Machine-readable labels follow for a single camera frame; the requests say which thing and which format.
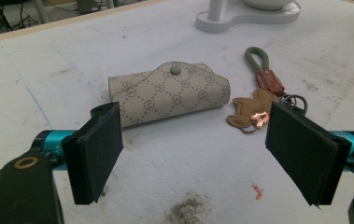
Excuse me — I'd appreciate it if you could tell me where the green loop keychain with bear charm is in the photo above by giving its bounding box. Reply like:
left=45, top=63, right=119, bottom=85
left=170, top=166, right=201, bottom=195
left=226, top=46, right=309, bottom=134

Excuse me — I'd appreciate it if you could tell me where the beige patterned key pouch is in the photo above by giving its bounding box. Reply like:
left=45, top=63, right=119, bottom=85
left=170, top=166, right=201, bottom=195
left=107, top=61, right=232, bottom=129

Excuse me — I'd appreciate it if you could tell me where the white stand base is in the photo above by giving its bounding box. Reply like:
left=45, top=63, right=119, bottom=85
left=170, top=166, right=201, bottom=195
left=194, top=0, right=302, bottom=35

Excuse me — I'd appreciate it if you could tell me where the metal stand leg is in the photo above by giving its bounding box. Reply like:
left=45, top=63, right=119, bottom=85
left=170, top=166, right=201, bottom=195
left=32, top=0, right=50, bottom=24

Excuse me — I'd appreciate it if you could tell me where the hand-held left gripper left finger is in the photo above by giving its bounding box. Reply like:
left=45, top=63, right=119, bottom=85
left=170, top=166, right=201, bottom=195
left=61, top=101, right=125, bottom=206

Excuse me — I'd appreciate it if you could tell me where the white bowl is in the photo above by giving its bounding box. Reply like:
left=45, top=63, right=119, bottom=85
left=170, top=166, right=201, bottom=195
left=243, top=0, right=294, bottom=11

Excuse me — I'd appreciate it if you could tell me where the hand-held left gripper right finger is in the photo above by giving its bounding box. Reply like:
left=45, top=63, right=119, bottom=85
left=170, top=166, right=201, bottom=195
left=264, top=101, right=353, bottom=207

